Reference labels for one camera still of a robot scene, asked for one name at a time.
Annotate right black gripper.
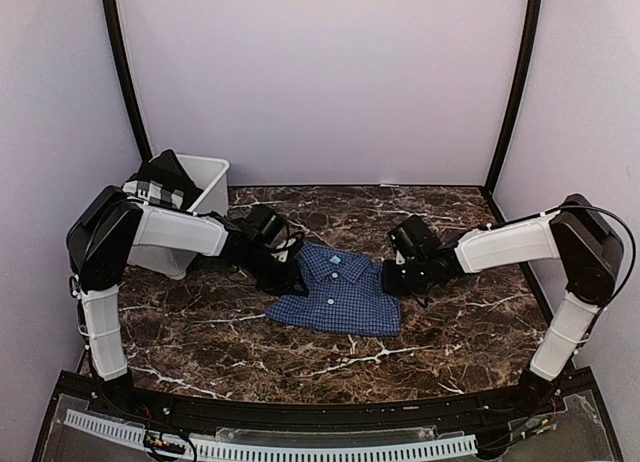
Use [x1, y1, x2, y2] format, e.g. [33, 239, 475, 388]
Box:
[381, 256, 430, 296]

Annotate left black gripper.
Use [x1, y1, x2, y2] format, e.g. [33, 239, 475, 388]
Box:
[236, 243, 308, 296]

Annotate blue checked long sleeve shirt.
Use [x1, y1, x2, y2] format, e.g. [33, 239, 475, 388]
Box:
[266, 242, 401, 337]

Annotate white plastic bin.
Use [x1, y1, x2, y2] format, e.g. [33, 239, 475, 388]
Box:
[128, 153, 230, 280]

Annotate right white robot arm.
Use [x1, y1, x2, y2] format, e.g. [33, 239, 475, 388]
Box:
[382, 194, 628, 416]

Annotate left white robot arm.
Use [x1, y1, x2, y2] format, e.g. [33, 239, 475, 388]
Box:
[66, 186, 309, 418]

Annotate black white patterned shirt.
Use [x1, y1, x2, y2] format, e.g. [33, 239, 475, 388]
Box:
[122, 149, 203, 210]

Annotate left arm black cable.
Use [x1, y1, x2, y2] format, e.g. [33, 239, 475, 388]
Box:
[272, 226, 306, 263]

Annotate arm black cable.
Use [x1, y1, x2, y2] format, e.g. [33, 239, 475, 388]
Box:
[272, 226, 306, 263]
[569, 204, 637, 313]

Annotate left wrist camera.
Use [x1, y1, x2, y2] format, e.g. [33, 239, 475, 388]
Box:
[245, 204, 285, 245]

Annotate white slotted cable duct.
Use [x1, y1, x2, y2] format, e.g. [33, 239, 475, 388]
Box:
[63, 409, 477, 461]

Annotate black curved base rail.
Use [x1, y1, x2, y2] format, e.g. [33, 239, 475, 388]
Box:
[33, 369, 622, 461]

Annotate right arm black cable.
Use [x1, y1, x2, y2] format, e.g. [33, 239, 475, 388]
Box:
[569, 204, 637, 313]

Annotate right black frame post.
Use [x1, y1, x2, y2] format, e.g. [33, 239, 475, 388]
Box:
[483, 0, 542, 199]

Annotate black frame post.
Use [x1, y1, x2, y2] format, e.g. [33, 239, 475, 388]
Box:
[101, 0, 153, 162]
[483, 0, 542, 199]

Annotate left black frame post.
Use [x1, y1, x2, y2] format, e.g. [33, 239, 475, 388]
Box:
[101, 0, 153, 162]

